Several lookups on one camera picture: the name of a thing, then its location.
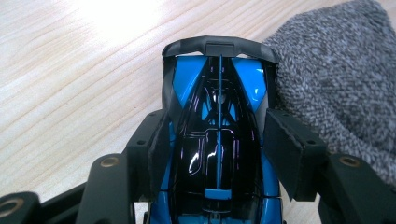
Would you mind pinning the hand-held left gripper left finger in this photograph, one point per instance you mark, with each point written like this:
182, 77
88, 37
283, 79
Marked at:
146, 155

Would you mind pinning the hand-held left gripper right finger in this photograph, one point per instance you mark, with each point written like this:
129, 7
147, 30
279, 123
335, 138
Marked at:
295, 155

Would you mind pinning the blue and black toy car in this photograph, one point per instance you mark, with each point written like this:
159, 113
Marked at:
218, 140

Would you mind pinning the grey cloth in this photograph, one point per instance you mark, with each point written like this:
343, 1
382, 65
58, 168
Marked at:
336, 77

